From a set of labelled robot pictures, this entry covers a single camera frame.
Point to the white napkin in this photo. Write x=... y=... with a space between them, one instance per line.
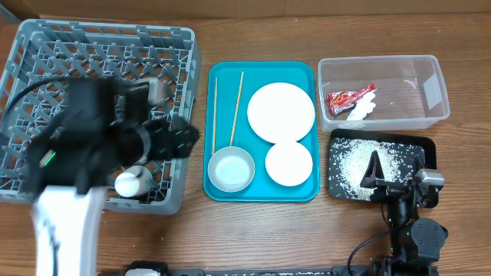
x=363 y=107

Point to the large white plate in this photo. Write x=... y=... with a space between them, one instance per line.
x=280 y=112

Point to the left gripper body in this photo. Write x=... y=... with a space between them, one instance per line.
x=137 y=139

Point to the grey plastic dish rack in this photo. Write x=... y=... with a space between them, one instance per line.
x=45 y=53

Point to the clear plastic bin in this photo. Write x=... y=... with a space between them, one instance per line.
x=410 y=91

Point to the small white bowl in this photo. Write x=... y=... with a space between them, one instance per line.
x=289 y=163

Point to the red snack wrapper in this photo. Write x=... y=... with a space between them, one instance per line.
x=344 y=100

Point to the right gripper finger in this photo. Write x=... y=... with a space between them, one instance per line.
x=374 y=176
x=418 y=163

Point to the grey metal bowl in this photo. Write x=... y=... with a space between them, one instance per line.
x=231 y=169

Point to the white paper cup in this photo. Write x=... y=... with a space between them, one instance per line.
x=133 y=182

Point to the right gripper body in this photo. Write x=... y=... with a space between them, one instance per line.
x=387 y=192

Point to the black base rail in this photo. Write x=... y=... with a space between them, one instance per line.
x=161 y=268

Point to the spilled rice pile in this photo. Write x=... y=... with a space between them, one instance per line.
x=349 y=160

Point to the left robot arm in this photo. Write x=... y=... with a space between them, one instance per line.
x=106 y=124

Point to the black plastic tray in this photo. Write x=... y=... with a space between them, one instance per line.
x=428 y=145

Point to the teal plastic tray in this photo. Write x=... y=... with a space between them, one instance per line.
x=223 y=88

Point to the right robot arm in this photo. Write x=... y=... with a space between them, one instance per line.
x=415 y=242

